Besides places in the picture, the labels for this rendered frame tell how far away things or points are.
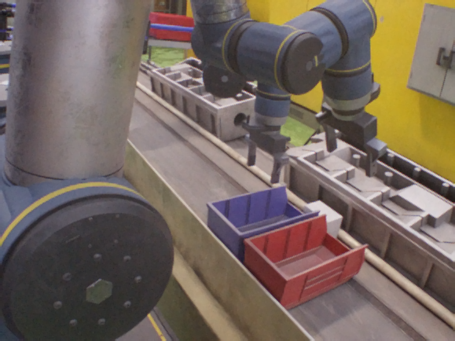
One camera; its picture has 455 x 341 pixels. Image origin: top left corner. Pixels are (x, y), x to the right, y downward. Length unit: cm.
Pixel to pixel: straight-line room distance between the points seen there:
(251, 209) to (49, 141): 105
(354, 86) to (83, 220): 60
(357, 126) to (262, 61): 29
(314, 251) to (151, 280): 96
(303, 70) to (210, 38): 20
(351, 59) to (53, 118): 56
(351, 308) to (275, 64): 78
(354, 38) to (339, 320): 75
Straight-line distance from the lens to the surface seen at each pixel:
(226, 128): 205
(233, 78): 96
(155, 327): 156
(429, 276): 130
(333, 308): 117
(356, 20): 75
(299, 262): 129
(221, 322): 128
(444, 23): 355
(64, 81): 36
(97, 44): 36
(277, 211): 144
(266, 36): 66
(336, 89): 80
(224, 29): 73
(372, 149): 87
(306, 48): 64
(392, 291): 130
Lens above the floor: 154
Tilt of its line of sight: 28 degrees down
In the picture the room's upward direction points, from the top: 6 degrees clockwise
